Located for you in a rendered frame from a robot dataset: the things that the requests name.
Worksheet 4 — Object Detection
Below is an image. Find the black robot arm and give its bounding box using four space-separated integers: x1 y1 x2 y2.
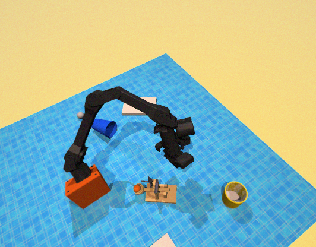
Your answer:
63 86 195 183

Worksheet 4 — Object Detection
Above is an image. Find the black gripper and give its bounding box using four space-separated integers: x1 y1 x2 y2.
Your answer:
155 137 194 169

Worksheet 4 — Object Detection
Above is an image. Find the orange ball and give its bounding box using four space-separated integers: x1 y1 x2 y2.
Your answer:
133 185 140 192

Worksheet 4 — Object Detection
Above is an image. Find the wooden catapult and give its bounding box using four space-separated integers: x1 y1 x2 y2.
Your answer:
134 177 177 204

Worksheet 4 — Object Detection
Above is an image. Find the olive yellow cylinder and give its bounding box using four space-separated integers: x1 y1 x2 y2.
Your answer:
222 181 248 209

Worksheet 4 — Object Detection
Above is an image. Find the blue cup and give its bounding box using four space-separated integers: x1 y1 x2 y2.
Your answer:
92 119 117 138

